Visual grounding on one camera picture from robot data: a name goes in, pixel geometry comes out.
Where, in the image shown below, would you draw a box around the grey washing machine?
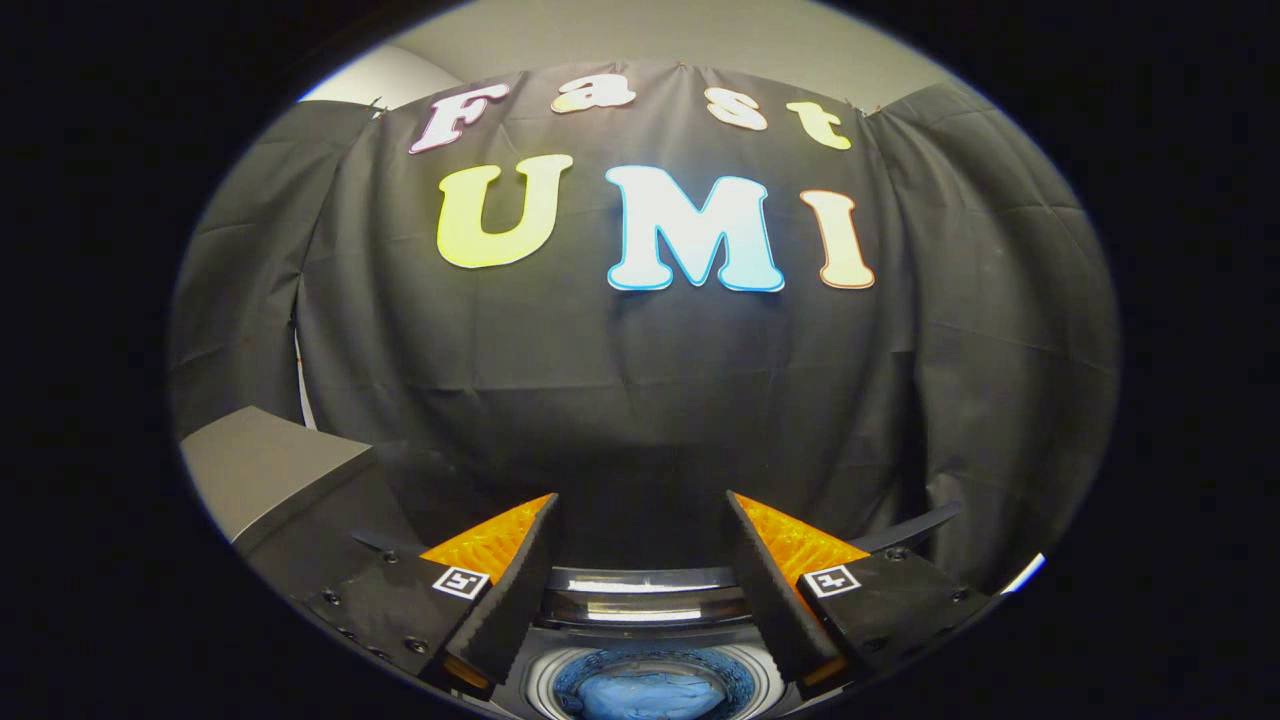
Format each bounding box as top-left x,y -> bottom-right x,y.
495,565 -> 801,720

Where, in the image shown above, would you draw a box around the white board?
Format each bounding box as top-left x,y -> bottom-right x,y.
1000,553 -> 1047,596

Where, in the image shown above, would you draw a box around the grey cabinet with dark top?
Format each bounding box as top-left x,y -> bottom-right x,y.
180,405 -> 441,601

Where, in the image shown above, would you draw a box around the light blue polo shirt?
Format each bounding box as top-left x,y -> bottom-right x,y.
575,668 -> 733,720

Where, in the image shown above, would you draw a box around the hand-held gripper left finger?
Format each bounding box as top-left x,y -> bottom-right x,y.
305,493 -> 561,698

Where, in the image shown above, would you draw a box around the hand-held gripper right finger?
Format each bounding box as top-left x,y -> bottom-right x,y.
725,490 -> 991,701

